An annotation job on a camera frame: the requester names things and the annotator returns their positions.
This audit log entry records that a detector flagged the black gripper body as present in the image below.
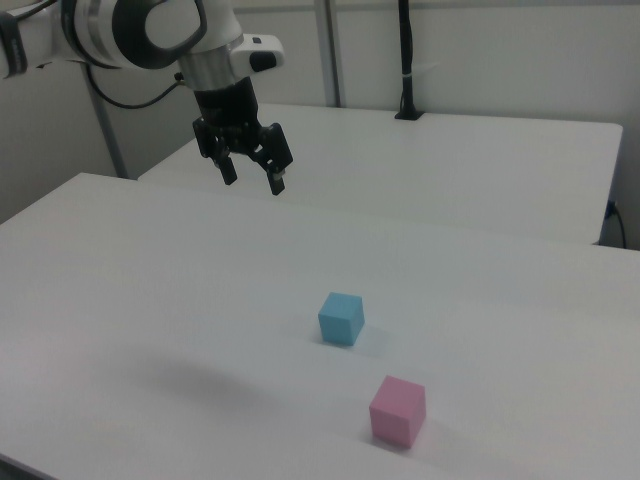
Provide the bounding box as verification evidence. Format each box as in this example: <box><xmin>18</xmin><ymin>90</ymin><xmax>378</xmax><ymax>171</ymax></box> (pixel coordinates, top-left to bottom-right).
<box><xmin>193</xmin><ymin>78</ymin><xmax>266</xmax><ymax>155</ymax></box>

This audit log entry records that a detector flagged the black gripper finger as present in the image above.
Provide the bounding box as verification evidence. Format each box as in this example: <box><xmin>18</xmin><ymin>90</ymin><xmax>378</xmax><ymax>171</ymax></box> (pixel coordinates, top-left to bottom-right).
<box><xmin>192</xmin><ymin>117</ymin><xmax>238</xmax><ymax>188</ymax></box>
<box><xmin>251</xmin><ymin>122</ymin><xmax>295</xmax><ymax>197</ymax></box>

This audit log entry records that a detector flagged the light blue cube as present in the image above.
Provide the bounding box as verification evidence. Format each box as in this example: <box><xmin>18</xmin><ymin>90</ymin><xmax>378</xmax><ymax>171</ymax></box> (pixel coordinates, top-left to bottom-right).
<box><xmin>317</xmin><ymin>292</ymin><xmax>365</xmax><ymax>347</ymax></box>

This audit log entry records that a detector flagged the pink cube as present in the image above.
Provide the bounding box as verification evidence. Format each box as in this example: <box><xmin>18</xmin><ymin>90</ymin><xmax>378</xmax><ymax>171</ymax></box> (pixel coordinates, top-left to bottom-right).
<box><xmin>368</xmin><ymin>375</ymin><xmax>427</xmax><ymax>448</ymax></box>

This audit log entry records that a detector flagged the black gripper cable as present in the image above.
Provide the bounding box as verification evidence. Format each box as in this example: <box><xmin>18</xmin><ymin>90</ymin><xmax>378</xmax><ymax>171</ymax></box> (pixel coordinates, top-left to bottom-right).
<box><xmin>84</xmin><ymin>64</ymin><xmax>184</xmax><ymax>109</ymax></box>

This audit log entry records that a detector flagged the black table clamp mount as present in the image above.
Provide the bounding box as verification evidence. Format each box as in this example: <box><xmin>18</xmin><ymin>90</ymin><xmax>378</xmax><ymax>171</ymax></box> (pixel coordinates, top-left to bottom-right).
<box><xmin>394</xmin><ymin>0</ymin><xmax>427</xmax><ymax>122</ymax></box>

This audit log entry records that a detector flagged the black power cable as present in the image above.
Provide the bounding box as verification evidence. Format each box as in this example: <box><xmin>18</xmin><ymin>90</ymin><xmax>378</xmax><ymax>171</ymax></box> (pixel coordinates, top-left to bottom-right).
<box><xmin>606</xmin><ymin>199</ymin><xmax>629</xmax><ymax>249</ymax></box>

